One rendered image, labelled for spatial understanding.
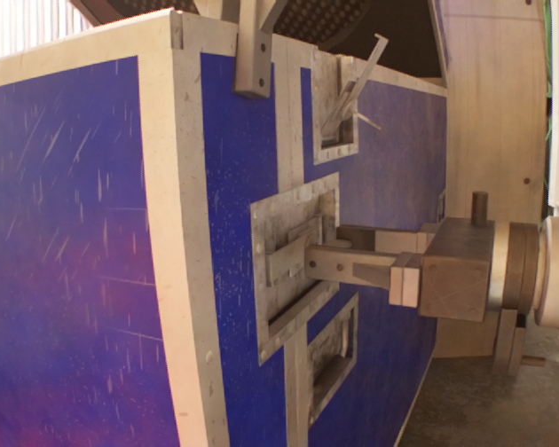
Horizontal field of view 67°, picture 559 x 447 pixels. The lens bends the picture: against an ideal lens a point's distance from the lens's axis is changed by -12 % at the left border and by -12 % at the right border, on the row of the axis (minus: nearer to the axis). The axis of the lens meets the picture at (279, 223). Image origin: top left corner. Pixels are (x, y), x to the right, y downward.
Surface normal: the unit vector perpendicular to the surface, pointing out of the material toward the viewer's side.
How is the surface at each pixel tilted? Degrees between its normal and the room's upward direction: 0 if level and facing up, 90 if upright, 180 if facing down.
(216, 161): 90
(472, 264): 90
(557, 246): 52
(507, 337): 90
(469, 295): 90
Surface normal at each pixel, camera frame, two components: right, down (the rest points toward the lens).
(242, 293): 0.89, 0.07
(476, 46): -0.09, 0.24
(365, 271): -0.84, 0.15
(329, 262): -0.46, 0.22
